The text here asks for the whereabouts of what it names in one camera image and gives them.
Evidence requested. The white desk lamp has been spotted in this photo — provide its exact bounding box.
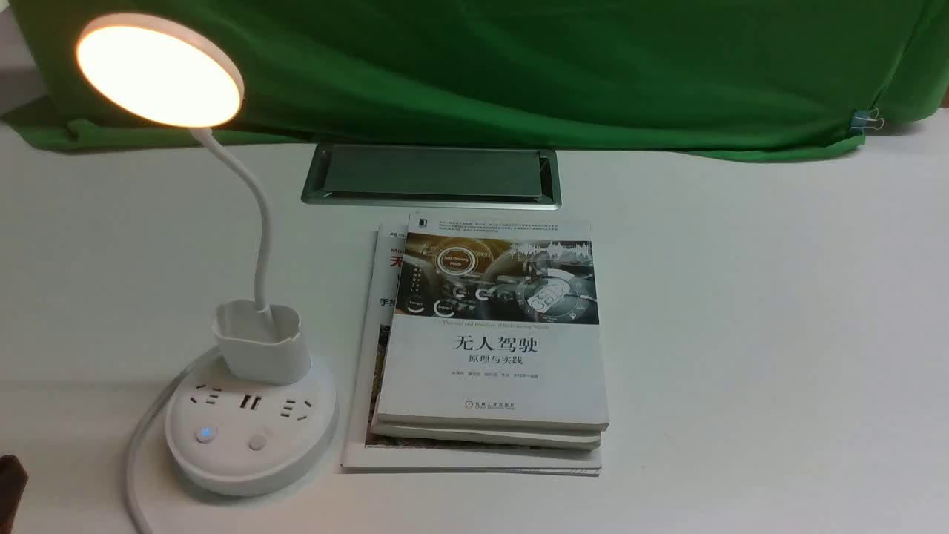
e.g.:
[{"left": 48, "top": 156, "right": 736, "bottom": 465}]
[{"left": 75, "top": 13, "right": 312, "bottom": 386}]

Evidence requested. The green backdrop cloth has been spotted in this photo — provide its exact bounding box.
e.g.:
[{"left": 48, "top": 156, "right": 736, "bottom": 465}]
[{"left": 2, "top": 1, "right": 948, "bottom": 162}]

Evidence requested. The white self-driving top book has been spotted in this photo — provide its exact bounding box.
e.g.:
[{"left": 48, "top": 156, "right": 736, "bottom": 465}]
[{"left": 375, "top": 212, "right": 609, "bottom": 432}]

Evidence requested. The white middle book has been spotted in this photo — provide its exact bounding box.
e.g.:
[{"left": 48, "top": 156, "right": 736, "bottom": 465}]
[{"left": 370, "top": 422, "right": 603, "bottom": 452}]

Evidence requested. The white power cable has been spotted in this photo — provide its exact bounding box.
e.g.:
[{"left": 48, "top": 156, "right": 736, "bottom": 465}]
[{"left": 122, "top": 355, "right": 216, "bottom": 534}]

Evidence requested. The white bottom magazine book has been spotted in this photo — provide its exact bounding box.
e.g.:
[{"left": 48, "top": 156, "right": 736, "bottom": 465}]
[{"left": 341, "top": 223, "right": 603, "bottom": 477}]

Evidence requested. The blue binder clip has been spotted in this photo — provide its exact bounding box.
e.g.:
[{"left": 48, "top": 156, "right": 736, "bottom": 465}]
[{"left": 850, "top": 108, "right": 887, "bottom": 135}]

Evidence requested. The dark brown object at edge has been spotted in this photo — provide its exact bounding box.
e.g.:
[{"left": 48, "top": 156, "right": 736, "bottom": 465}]
[{"left": 0, "top": 455, "right": 28, "bottom": 533}]

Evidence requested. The silver desk cable grommet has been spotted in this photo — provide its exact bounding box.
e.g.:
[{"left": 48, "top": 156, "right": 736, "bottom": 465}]
[{"left": 300, "top": 142, "right": 563, "bottom": 211}]

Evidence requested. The white round power strip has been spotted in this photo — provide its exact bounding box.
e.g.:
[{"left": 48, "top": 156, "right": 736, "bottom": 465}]
[{"left": 163, "top": 348, "right": 339, "bottom": 497}]

